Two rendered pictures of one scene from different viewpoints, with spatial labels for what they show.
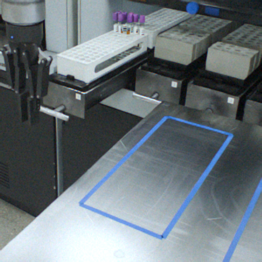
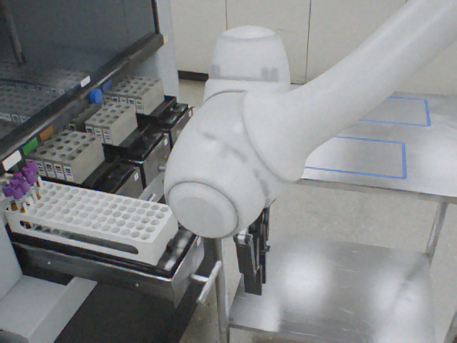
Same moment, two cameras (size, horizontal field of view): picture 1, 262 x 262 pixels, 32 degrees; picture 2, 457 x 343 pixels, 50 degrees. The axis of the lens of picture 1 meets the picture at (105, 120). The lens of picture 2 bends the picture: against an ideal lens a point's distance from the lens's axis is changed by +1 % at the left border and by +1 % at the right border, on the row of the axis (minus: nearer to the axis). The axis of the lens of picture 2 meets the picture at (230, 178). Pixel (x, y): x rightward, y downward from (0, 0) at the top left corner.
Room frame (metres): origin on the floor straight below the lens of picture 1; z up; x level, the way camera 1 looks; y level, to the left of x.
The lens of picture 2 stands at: (1.08, 0.73, 1.41)
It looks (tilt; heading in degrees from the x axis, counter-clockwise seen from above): 35 degrees down; 257
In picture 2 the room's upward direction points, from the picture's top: 2 degrees counter-clockwise
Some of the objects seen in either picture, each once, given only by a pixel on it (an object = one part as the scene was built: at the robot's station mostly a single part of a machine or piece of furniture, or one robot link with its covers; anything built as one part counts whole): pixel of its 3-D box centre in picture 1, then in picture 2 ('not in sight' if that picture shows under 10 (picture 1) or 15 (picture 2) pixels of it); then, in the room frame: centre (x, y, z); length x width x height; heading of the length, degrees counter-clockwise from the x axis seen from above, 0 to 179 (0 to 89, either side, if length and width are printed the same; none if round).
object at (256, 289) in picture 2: (24, 106); (253, 278); (0.92, 0.19, 0.80); 0.03 x 0.01 x 0.07; 147
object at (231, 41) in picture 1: (241, 53); (87, 121); (1.17, -0.36, 0.85); 0.12 x 0.02 x 0.06; 56
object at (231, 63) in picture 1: (228, 62); (120, 126); (1.09, -0.31, 0.85); 0.12 x 0.02 x 0.06; 56
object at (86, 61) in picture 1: (104, 54); (92, 221); (1.17, 0.01, 0.83); 0.30 x 0.10 x 0.06; 146
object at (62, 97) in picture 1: (130, 59); (38, 229); (1.28, -0.07, 0.78); 0.73 x 0.14 x 0.09; 146
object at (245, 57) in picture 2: not in sight; (247, 93); (0.92, 0.18, 1.13); 0.13 x 0.11 x 0.16; 62
